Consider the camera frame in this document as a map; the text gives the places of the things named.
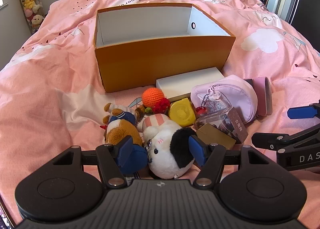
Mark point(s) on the orange cardboard box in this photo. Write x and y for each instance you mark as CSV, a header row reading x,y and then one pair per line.
x,y
162,61

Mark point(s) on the pink round case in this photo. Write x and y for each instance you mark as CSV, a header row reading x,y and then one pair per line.
x,y
261,94

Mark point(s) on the blue plush charm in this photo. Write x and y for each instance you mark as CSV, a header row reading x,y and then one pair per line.
x,y
138,159

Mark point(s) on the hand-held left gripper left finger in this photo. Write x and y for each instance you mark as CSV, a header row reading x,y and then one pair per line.
x,y
125,151

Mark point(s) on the pink zip pouch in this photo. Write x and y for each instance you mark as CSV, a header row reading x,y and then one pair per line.
x,y
230,94

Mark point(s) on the white black plush toy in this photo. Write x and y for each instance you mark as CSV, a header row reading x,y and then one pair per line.
x,y
165,154

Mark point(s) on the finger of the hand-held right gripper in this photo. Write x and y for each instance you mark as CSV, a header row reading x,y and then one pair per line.
x,y
272,141
301,112

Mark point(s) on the gold box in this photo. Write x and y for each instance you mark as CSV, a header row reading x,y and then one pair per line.
x,y
215,135

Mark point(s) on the orange crochet ball charm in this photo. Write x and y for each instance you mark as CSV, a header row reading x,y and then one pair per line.
x,y
153,96

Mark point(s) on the yellow plastic container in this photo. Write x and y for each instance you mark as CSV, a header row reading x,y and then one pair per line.
x,y
181,114

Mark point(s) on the brown dog plush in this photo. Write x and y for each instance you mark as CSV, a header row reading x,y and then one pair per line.
x,y
122,131

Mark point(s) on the brown card pack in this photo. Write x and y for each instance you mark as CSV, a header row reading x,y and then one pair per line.
x,y
225,121

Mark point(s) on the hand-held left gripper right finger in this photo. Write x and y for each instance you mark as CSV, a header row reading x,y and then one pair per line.
x,y
197,151

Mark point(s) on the white box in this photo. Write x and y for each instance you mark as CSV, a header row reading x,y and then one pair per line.
x,y
190,81

